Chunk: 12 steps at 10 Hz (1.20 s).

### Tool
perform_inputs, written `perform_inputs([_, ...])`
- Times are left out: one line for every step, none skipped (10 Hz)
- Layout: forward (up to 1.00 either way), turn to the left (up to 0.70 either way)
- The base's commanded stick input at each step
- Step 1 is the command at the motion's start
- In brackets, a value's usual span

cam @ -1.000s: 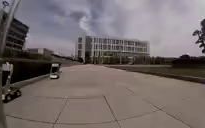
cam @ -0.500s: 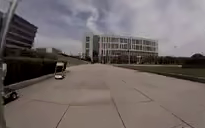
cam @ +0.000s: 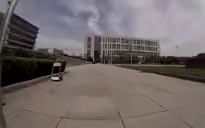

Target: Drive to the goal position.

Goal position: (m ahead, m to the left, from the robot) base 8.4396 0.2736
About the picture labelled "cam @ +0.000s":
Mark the large white glass-fronted building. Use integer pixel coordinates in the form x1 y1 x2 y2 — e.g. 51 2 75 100
83 33 162 65

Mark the grey concrete slab pavement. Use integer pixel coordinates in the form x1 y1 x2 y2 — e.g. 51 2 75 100
0 63 205 128

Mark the small white delivery robot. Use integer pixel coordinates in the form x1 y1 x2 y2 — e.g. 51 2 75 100
50 61 64 82

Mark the low pale building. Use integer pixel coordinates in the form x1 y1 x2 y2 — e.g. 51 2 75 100
37 47 65 58

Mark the dark green hedge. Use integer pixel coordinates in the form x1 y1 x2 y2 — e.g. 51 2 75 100
0 49 91 90

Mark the dark multi-storey building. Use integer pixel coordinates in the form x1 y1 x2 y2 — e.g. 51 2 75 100
0 5 41 53

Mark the grass strip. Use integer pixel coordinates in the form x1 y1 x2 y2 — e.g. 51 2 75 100
114 64 205 80

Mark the grey concrete kerb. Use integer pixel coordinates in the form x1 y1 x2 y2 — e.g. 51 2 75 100
114 65 205 86

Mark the row of dark bushes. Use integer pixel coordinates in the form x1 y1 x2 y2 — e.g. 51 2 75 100
159 52 205 70

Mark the low concrete kerb wall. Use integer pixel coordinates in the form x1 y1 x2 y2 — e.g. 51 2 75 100
0 70 70 101

